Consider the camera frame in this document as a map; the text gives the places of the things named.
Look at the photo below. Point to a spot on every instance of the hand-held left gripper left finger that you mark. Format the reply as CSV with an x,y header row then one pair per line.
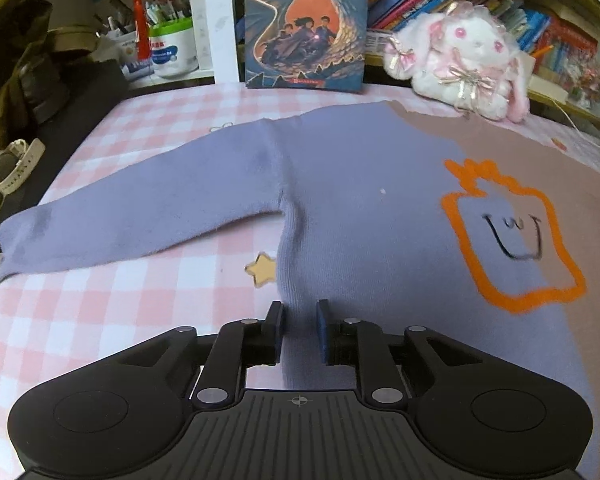
x,y
278,332

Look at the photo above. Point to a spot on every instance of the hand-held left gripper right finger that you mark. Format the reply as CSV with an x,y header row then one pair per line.
x,y
324,332

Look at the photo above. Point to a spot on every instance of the purple and brown sweater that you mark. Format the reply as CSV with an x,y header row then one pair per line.
x,y
360,200

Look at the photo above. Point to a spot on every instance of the illustrated fantasy book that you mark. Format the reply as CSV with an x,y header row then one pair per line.
x,y
305,60

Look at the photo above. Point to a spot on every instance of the white jar green lid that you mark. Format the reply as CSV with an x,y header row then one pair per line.
x,y
172,55

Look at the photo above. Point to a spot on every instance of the white wristwatch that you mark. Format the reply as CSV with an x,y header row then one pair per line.
x,y
27,157

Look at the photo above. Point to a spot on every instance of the white carton box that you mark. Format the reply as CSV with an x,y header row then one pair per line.
x,y
200,35

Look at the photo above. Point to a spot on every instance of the white pen holder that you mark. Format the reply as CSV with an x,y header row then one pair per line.
x,y
130,52

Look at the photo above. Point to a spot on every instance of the white pink plush bunny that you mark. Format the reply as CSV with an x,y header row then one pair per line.
x,y
475,50

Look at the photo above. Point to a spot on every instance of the red tassel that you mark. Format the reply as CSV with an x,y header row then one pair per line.
x,y
141,30

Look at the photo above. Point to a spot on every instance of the bunch of pens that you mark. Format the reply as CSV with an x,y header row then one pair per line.
x,y
167,7

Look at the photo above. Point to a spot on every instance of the olive green bag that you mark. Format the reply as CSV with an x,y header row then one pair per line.
x,y
10,60

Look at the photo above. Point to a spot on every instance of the white shelf post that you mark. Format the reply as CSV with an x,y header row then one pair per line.
x,y
225,20

